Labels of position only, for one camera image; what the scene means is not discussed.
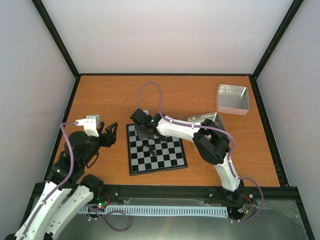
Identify black and silver chessboard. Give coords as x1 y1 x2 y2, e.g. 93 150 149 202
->
126 124 188 176

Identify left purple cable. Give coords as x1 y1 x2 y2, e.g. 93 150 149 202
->
21 122 77 240

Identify black frame rail front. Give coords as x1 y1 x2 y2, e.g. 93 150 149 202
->
34 183 298 201

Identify small circuit board with led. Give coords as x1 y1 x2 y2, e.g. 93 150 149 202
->
96 195 110 209

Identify black chess pieces cluster centre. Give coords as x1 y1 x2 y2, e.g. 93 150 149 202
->
142 143 157 156

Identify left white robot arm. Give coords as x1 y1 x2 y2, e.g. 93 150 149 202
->
6 115 118 240

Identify open metal tin with pieces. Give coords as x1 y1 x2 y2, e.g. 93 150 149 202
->
187 112 227 152

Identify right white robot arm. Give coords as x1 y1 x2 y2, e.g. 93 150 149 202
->
130 108 244 203

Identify pink-rimmed metal tin lid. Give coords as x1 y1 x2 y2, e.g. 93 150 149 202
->
216 84 250 116

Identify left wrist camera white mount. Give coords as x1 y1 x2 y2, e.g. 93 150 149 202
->
75 114 101 138

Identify black chess pieces cluster upper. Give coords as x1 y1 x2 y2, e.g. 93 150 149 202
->
159 136 168 142

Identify light blue cable duct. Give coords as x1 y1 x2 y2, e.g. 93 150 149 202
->
96 205 228 218

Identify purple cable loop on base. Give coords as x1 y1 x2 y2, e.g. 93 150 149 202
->
84 203 131 232

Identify black chess pieces cluster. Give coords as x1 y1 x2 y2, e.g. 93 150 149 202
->
159 136 168 142
142 143 157 156

